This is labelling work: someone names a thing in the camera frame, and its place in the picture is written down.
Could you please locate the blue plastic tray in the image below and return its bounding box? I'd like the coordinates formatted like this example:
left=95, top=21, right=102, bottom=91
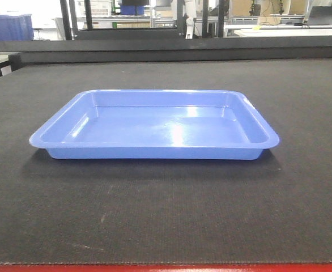
left=29, top=90, right=280, bottom=160

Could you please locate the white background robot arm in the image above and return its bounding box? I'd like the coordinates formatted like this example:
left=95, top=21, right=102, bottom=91
left=184, top=0, right=197, bottom=39

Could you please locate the black textured table mat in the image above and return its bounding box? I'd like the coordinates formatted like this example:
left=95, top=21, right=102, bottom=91
left=0, top=59, right=332, bottom=264

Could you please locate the blue storage bin background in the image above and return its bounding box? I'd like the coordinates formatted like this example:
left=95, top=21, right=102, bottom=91
left=0, top=14, right=34, bottom=41

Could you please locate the white lab workbench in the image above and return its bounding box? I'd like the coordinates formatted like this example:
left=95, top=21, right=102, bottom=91
left=224, top=24, right=332, bottom=37

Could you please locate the black laptop on bench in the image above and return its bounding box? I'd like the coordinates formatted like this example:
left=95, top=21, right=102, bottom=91
left=294, top=6, right=332, bottom=26

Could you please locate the black metal frame rack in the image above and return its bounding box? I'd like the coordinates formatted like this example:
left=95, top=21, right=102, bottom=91
left=59, top=0, right=226, bottom=40

